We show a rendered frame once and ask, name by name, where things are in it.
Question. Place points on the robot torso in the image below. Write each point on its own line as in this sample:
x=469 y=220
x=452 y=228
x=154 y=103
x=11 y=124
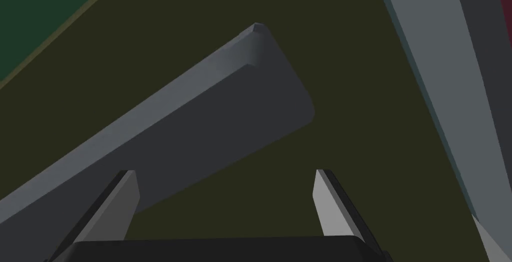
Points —
x=192 y=130

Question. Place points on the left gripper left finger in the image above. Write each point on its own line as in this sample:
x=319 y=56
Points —
x=114 y=214

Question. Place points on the grey flat panel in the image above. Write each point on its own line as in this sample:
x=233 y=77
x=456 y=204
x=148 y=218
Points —
x=452 y=74

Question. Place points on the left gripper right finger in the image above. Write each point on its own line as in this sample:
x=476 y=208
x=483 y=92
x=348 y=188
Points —
x=334 y=214

